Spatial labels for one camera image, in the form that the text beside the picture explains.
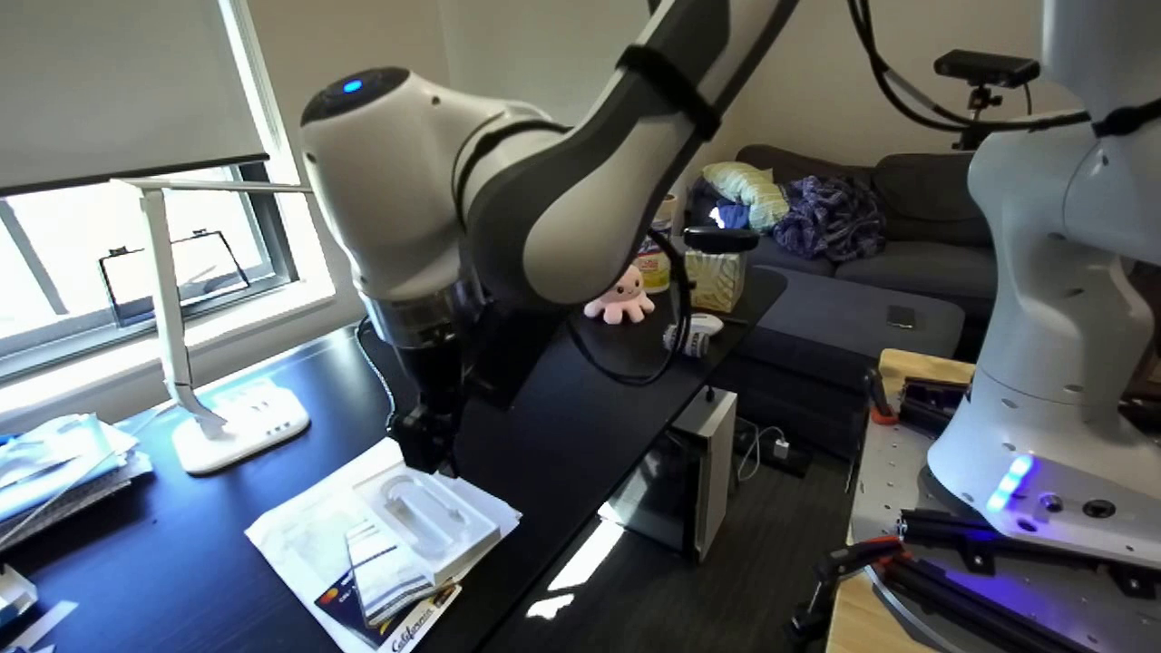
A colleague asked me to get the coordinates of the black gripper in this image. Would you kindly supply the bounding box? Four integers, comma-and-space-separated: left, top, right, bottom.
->
395, 302, 492, 476

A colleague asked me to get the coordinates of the white plastic packaging tray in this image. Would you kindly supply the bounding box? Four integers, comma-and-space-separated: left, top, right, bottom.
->
347, 464, 504, 576

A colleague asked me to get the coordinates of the white brochure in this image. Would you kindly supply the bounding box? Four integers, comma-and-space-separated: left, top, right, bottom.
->
341, 538, 442, 628

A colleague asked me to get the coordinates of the large white printed paper sheet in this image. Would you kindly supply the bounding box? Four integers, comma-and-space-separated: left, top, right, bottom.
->
242, 434, 527, 653

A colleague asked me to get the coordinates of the dark bank card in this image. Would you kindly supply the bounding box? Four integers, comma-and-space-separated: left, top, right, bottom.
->
311, 573, 463, 653

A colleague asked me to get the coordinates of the stack of envelopes and papers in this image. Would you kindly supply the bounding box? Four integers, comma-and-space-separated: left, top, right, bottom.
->
0, 410, 157, 557

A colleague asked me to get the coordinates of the white desk lamp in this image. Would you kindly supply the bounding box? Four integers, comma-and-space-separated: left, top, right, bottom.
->
105, 175, 318, 478

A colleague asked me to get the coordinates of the pink octopus plush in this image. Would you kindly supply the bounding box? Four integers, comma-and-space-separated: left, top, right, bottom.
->
581, 268, 659, 329

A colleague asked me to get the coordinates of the silver computer tower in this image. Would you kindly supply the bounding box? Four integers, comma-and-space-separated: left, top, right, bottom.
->
626, 381, 741, 566

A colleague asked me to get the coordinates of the grey striped cylinder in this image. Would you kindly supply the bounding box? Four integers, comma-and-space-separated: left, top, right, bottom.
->
659, 321, 719, 360

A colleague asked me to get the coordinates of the wipes canister with white lid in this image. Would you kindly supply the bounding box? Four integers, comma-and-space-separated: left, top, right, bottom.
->
637, 245, 675, 296

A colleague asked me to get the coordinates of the white computer mouse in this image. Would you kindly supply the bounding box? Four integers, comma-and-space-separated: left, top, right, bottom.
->
675, 309, 729, 341

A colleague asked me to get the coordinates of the patterned tissue box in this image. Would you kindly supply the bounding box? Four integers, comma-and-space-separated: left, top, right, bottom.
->
678, 245, 746, 319

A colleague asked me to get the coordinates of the black power brick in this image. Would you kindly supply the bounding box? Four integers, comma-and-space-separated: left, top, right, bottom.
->
731, 418, 817, 478

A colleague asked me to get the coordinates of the black oval object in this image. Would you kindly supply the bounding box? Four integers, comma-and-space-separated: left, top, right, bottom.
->
683, 223, 763, 256

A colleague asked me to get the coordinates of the pale fluffy pillow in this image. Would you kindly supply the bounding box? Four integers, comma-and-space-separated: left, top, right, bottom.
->
695, 159, 792, 233

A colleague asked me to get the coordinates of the white flat strip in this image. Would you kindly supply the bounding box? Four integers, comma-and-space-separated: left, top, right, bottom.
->
0, 597, 80, 653

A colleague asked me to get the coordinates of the small white box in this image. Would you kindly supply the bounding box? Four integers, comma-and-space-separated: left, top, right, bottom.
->
0, 563, 42, 631

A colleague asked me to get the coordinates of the fabric sofa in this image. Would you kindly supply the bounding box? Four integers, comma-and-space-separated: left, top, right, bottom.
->
711, 142, 1045, 464

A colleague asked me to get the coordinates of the orange black clamp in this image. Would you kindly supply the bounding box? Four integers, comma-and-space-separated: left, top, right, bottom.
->
792, 532, 910, 639
862, 370, 972, 440

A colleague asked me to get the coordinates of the metal robot mounting table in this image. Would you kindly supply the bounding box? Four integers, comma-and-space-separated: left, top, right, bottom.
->
846, 413, 1161, 653

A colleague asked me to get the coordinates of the purple blanket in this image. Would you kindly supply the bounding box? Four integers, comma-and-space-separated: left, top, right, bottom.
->
774, 169, 887, 268

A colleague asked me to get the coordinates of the wide white roller blind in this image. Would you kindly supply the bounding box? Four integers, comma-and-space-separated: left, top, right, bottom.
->
0, 0, 269, 195

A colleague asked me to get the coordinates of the tan wooden board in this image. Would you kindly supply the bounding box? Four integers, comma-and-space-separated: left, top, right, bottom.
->
823, 566, 937, 653

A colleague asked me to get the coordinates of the wooden block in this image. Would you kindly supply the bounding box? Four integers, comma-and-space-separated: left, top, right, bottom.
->
874, 345, 981, 420

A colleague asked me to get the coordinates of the thin white desk cable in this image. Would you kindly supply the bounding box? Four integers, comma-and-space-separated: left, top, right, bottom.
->
353, 316, 405, 434

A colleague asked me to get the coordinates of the black looped gripper cable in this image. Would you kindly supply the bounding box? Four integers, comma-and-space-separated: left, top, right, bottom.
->
561, 223, 695, 393

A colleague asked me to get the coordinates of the black camera on stand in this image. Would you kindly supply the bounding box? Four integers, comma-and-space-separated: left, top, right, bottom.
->
933, 46, 1045, 157

